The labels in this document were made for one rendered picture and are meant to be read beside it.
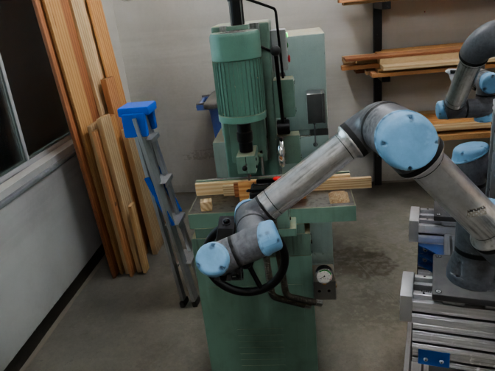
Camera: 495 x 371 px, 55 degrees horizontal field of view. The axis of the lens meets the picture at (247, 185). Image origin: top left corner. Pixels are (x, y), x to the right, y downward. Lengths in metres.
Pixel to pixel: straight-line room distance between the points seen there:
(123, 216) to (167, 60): 1.58
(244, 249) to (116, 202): 2.09
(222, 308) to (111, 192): 1.36
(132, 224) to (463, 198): 2.32
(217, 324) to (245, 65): 1.00
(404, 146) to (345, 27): 3.07
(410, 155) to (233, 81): 0.81
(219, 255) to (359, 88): 3.20
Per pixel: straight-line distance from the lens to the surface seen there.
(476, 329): 1.53
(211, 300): 1.92
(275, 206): 1.17
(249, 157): 1.76
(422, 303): 1.48
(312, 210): 1.71
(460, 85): 1.92
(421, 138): 1.03
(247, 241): 1.07
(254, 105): 1.69
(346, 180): 1.84
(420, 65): 3.60
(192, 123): 4.24
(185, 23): 4.12
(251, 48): 1.67
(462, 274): 1.44
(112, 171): 3.03
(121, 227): 3.13
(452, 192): 1.13
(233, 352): 2.06
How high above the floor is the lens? 1.60
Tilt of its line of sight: 21 degrees down
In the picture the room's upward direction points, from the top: 6 degrees counter-clockwise
